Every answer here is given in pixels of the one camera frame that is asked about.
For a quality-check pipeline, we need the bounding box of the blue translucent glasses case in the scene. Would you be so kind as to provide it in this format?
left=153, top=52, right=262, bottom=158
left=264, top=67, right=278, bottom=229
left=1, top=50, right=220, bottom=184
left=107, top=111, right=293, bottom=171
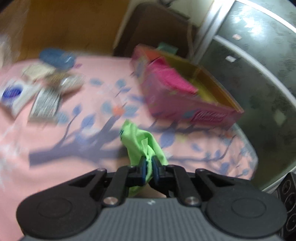
left=39, top=48, right=76, bottom=70

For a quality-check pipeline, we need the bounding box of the brown wooden headboard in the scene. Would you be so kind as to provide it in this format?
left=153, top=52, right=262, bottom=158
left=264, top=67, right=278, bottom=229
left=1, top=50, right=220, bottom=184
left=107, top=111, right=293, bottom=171
left=1, top=1, right=129, bottom=60

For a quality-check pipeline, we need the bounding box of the dark glass cabinet door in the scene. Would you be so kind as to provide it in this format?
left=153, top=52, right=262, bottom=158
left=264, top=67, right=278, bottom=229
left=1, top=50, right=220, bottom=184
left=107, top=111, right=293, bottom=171
left=194, top=1, right=295, bottom=192

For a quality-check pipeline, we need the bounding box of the pink cloth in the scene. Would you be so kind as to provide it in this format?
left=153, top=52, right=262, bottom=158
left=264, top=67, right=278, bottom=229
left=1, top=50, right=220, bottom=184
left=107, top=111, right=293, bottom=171
left=149, top=57, right=198, bottom=95

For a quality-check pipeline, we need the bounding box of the pink printed tablecloth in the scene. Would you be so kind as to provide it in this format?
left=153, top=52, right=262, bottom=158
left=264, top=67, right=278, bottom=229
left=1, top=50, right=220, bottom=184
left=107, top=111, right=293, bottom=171
left=1, top=56, right=258, bottom=240

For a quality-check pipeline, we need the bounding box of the white blue tissue pack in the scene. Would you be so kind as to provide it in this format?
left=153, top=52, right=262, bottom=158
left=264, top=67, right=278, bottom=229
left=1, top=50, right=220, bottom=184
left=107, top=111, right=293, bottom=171
left=1, top=79, right=39, bottom=118

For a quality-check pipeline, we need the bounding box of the beige paper packet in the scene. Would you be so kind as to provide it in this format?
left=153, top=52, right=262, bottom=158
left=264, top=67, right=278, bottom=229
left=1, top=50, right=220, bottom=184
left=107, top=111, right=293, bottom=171
left=22, top=63, right=55, bottom=81

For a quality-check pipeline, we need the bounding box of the pink tin box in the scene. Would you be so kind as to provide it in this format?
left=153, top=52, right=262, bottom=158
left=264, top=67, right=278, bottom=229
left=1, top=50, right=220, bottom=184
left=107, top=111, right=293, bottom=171
left=131, top=45, right=244, bottom=128

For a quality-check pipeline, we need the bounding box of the barcode printed packet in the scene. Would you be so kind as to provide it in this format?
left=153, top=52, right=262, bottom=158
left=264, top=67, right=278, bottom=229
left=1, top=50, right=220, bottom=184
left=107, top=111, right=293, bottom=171
left=28, top=87, right=62, bottom=123

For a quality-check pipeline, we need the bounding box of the green microfiber cloth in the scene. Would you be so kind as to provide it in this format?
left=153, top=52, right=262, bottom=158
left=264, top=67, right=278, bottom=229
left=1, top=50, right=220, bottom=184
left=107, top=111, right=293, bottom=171
left=120, top=120, right=169, bottom=183

